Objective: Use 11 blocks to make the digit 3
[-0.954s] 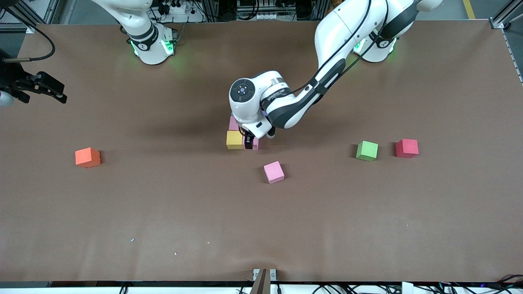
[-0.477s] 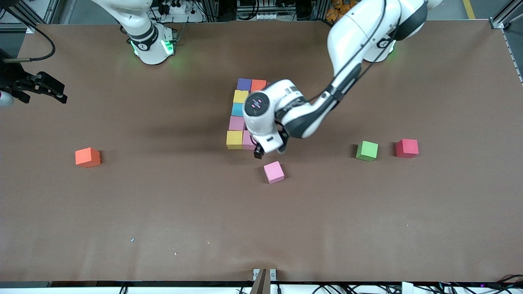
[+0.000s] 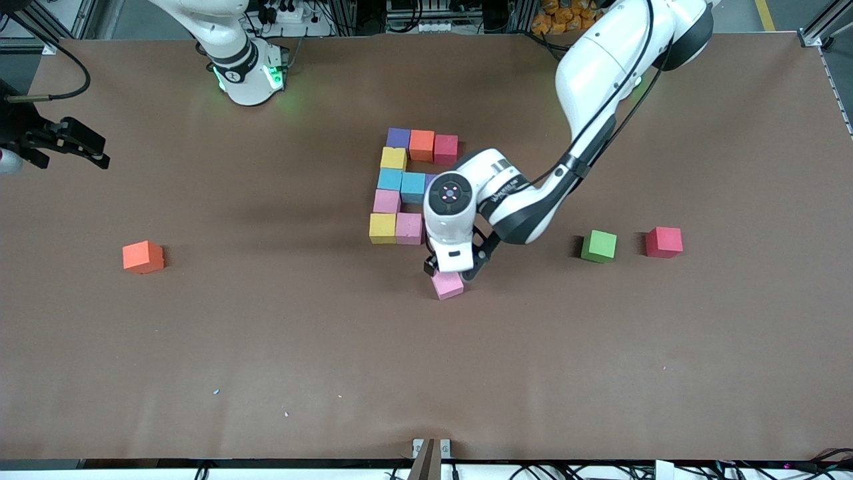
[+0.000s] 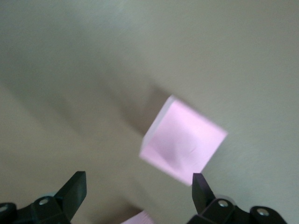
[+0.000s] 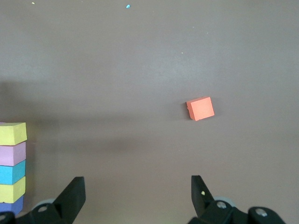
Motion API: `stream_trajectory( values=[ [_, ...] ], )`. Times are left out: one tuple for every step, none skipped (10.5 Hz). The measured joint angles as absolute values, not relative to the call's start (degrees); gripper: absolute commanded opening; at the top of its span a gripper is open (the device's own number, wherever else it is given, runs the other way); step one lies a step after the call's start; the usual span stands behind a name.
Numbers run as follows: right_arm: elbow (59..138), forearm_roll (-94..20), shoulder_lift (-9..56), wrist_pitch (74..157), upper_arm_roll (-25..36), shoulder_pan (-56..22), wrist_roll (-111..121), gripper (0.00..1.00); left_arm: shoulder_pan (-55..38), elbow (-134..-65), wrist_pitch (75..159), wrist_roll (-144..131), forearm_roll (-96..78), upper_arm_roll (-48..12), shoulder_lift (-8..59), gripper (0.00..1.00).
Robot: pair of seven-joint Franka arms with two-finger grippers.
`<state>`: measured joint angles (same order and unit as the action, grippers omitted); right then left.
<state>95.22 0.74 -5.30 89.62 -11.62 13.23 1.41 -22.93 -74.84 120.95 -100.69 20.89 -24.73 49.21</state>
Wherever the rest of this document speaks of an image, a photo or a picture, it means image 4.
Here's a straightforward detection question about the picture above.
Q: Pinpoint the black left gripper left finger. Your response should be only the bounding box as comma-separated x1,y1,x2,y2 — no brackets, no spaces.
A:
0,171,87,224

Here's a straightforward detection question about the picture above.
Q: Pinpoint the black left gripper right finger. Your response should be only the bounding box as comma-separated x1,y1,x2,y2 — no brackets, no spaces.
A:
192,173,288,224

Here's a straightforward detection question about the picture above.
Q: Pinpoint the pink foam cube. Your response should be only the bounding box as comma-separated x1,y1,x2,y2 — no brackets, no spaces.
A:
119,209,154,224
139,94,228,187

